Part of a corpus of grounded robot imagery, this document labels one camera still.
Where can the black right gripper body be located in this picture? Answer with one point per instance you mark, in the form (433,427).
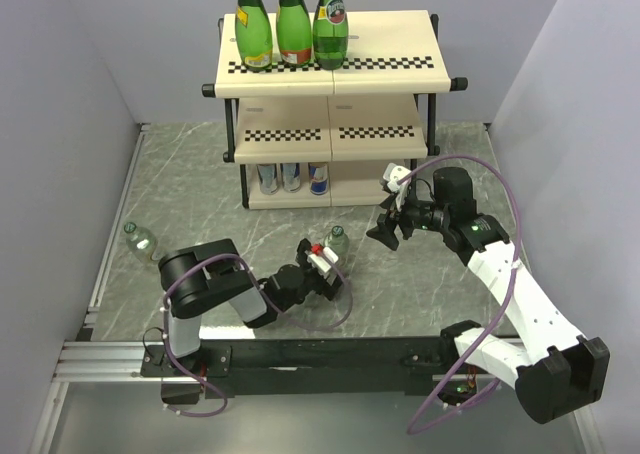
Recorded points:
(422,216)

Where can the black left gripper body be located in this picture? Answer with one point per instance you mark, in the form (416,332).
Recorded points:
(314,281)

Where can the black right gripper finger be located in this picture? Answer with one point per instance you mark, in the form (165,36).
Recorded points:
(390,203)
(384,232)

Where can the clear glass bottle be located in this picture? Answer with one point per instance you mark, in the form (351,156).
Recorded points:
(338,241)
(143,244)

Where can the blue energy drink can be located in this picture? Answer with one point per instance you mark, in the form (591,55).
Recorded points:
(319,178)

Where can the silver energy drink can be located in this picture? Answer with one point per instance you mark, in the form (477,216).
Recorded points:
(291,177)

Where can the clear glass bottle front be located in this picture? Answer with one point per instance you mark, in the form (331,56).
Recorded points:
(143,244)

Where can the green Perrier bottle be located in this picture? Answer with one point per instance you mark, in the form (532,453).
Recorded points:
(253,35)

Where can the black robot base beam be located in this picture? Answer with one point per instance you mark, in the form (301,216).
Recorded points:
(408,365)

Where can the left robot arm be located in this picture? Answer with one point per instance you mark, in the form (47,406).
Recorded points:
(198,279)

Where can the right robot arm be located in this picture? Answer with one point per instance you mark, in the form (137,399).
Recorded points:
(556,370)

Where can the beige three-tier shelf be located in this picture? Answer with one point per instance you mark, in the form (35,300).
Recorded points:
(379,107)

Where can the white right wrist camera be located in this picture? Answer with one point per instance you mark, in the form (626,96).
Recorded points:
(396,179)

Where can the aluminium frame rail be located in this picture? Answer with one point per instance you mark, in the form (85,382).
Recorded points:
(118,362)

